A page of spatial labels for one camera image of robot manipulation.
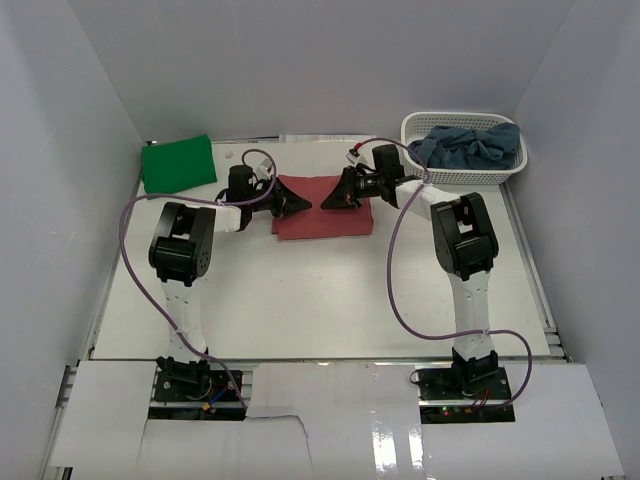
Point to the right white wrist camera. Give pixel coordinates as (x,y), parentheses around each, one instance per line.
(357,159)

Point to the blue t shirt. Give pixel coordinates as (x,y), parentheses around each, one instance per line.
(456,148)

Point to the white plastic basket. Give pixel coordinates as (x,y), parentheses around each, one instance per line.
(415,126)

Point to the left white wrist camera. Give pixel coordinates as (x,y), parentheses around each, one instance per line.
(266,170)

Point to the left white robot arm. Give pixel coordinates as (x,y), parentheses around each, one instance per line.
(181,253)

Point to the folded green t shirt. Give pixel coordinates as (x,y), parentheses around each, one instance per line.
(174,167)

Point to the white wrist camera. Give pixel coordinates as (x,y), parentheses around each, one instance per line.
(266,170)
(357,159)

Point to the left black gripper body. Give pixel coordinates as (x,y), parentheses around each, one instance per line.
(264,204)

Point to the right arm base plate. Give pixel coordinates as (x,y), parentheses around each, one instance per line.
(444,401)

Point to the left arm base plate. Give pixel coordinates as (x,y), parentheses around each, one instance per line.
(215,399)

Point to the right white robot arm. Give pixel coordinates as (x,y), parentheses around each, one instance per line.
(465,245)

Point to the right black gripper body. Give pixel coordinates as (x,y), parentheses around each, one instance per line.
(368,185)

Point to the red t shirt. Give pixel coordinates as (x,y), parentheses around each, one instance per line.
(316,223)

